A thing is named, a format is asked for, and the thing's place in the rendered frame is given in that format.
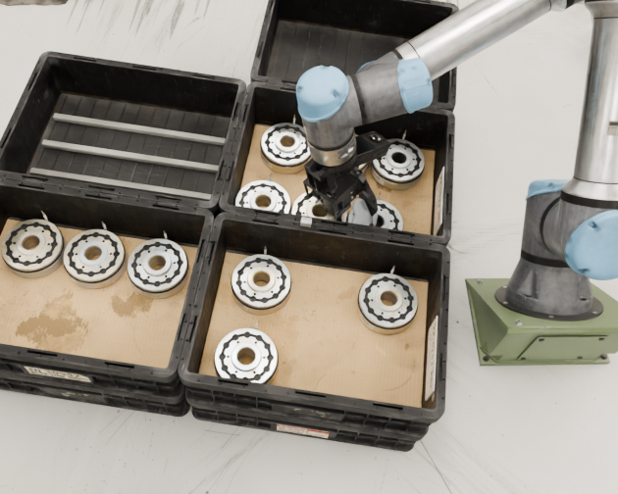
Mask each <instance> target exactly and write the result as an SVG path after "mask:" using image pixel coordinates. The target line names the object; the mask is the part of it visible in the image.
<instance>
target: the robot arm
mask: <svg viewBox="0 0 618 494"><path fill-rule="evenodd" d="M582 1H585V7H586V8H587V9H588V10H589V12H590V13H591V14H592V17H593V22H592V36H591V44H590V52H589V59H588V67H587V75H586V82H585V90H584V98H583V106H582V113H581V121H580V129H579V136H578V144H577V152H576V160H575V168H574V175H573V177H572V179H537V180H534V181H532V182H531V183H530V185H529V188H528V194H527V196H526V210H525V218H524V226H523V235H522V244H521V253H520V259H519V262H518V264H517V266H516V268H515V270H514V272H513V273H512V275H511V277H510V279H509V281H508V284H507V287H506V298H507V299H508V301H510V302H511V303H513V304H514V305H516V306H518V307H521V308H523V309H526V310H529V311H533V312H537V313H542V314H549V315H559V316H571V315H578V314H583V313H586V312H588V311H589V310H590V309H591V308H592V288H591V283H590V278H591V279H595V280H610V279H615V278H618V0H476V1H474V2H473V3H471V4H469V5H468V6H466V7H464V8H463V9H461V10H459V11H458V12H456V13H454V14H453V15H451V16H449V17H448V18H446V19H444V20H443V21H441V22H439V23H438V24H436V25H434V26H432V27H430V28H429V29H427V30H425V31H424V32H422V33H420V34H419V35H417V36H415V37H414V38H412V39H410V40H409V41H407V42H405V43H403V44H402V45H400V46H398V47H397V48H395V49H394V50H392V51H390V52H389V53H387V54H385V55H384V56H382V57H381V58H380V59H378V60H376V61H372V62H369V63H366V64H365V65H363V66H362V67H361V68H360V69H359V70H358V72H357V73H356V74H352V75H344V73H343V72H342V71H341V70H339V69H338V68H335V67H332V66H330V67H325V66H318V67H315V68H312V69H310V70H309V71H307V72H306V73H304V74H303V75H302V76H301V78H300V79H299V81H298V82H297V85H296V97H297V103H298V112H299V115H300V117H301V119H302V122H303V126H304V130H305V134H306V139H307V143H308V147H309V151H310V154H311V157H312V159H311V160H310V161H309V162H307V163H306V164H305V165H304V168H305V171H306V174H307V178H306V179H305V180H304V181H303V184H304V187H305V191H306V194H307V198H308V199H310V198H311V197H315V198H316V201H315V203H318V202H319V201H321V203H322V204H323V205H324V206H325V209H326V212H327V213H329V214H330V215H331V216H335V220H337V219H338V218H339V217H340V216H341V215H342V214H344V213H345V212H346V211H347V210H348V209H349V208H350V207H351V203H350V202H352V201H353V200H354V199H355V198H356V195H359V197H358V198H356V199H355V200H354V201H353V203H352V210H353V213H354V218H353V220H352V222H351V223H358V224H364V225H368V224H369V225H370V226H376V224H377V218H378V204H377V199H376V196H375V194H374V192H373V191H372V189H371V187H370V185H369V183H368V181H367V179H366V176H365V175H364V174H363V173H362V172H361V171H360V170H358V169H359V166H360V165H363V164H365V163H368V162H371V161H373V160H376V159H379V158H380V157H383V156H386V153H387V151H388V148H389V146H390V142H388V141H387V140H386V139H384V137H383V136H381V135H380V134H378V133H376V132H375V131H370V132H367V133H364V134H361V135H358V136H355V132H354V127H355V126H359V125H363V124H370V123H373V122H377V121H381V120H384V119H388V118H392V117H395V116H399V115H403V114H406V113H409V114H411V113H414V111H417V110H420V109H423V108H426V107H428V106H430V104H431V103H432V101H433V87H432V80H434V79H435V78H437V77H439V76H440V75H442V74H444V73H446V72H448V71H450V70H451V69H453V68H455V67H456V66H458V65H460V64H462V63H463V62H465V61H467V60H468V59H470V58H472V57H473V56H475V55H477V54H479V53H480V52H482V51H484V50H485V49H487V48H489V47H491V46H492V45H493V44H495V43H496V42H498V41H500V40H501V39H503V38H505V37H507V36H508V35H510V34H512V33H513V32H515V31H517V30H519V29H520V28H522V27H524V26H525V25H528V24H529V23H531V22H533V21H535V20H536V19H538V18H540V17H541V16H543V15H545V14H546V13H548V12H550V11H554V12H557V13H561V12H563V11H564V10H566V9H568V8H569V7H571V6H573V5H575V4H577V3H580V2H582ZM307 186H308V187H310V188H311V189H312V191H311V192H310V193H309V192H308V188H307ZM337 212H338V213H337Z"/></svg>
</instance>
